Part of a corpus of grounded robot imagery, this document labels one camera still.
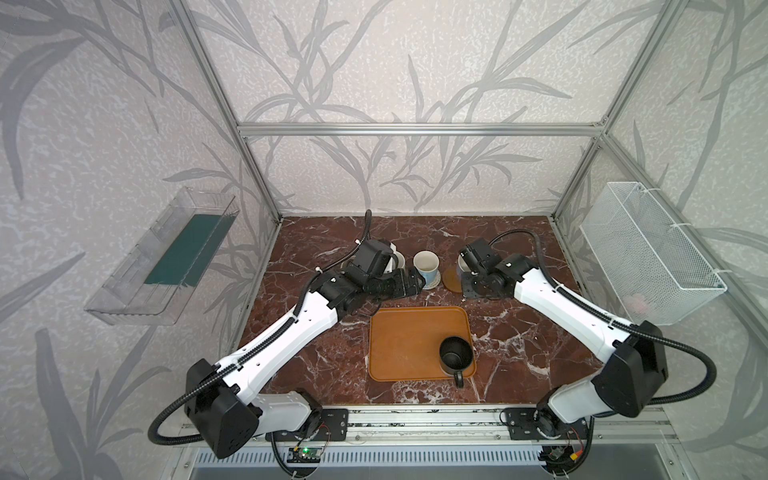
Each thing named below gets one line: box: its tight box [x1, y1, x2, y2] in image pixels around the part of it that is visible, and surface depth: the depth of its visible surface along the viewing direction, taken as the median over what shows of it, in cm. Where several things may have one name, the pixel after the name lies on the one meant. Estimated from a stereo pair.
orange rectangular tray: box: [369, 306, 476, 382], surface depth 90 cm
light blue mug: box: [413, 250, 440, 285], surface depth 97 cm
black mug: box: [439, 336, 473, 388], surface depth 79 cm
